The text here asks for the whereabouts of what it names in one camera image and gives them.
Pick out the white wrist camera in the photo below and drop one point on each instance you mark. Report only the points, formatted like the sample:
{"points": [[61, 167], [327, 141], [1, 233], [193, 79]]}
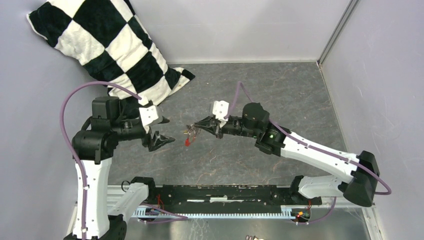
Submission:
{"points": [[220, 110], [150, 116]]}

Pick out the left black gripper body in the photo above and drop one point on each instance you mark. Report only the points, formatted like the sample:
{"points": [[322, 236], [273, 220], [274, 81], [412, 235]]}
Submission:
{"points": [[128, 128]]}

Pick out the black white checkered pillow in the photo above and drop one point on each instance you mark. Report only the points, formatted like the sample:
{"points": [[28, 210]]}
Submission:
{"points": [[109, 41]]}

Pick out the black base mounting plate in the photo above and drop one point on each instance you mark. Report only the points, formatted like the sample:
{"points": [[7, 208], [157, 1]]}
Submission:
{"points": [[227, 199]]}

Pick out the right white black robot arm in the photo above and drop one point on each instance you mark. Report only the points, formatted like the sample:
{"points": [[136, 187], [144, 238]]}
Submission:
{"points": [[351, 176]]}

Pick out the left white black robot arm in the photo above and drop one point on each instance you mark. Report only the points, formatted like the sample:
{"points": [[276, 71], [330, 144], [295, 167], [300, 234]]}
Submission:
{"points": [[112, 121]]}

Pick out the corner aluminium post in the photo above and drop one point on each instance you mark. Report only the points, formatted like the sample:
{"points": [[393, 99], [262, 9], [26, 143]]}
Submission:
{"points": [[345, 17]]}

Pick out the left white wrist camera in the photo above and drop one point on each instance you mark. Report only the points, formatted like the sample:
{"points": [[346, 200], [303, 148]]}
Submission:
{"points": [[150, 116]]}

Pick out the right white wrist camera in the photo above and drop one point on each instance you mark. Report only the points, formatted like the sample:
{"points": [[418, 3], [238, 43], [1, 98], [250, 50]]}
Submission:
{"points": [[220, 110]]}

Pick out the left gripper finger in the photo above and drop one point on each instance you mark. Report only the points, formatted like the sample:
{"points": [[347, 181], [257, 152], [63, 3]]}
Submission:
{"points": [[157, 140], [163, 120]]}

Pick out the slotted white cable duct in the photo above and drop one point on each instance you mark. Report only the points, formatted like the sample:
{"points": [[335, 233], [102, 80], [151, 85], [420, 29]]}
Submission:
{"points": [[143, 212]]}

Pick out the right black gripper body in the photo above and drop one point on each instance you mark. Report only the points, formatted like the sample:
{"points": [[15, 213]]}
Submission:
{"points": [[233, 126]]}

